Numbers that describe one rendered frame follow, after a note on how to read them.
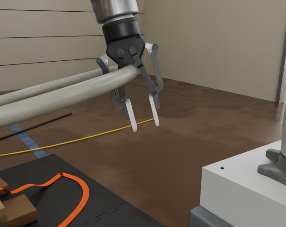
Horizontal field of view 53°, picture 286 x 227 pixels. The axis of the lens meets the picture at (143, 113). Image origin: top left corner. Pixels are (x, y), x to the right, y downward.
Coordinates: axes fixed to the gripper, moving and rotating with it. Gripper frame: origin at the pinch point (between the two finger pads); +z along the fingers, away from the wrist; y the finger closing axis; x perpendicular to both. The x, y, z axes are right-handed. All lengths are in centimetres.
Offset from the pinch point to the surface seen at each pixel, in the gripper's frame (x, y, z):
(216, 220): 0.3, -10.7, 30.0
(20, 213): -100, 100, 68
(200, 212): -2.6, -7.6, 29.0
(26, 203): -110, 100, 67
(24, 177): -159, 123, 66
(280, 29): -413, -210, 15
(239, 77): -470, -151, 84
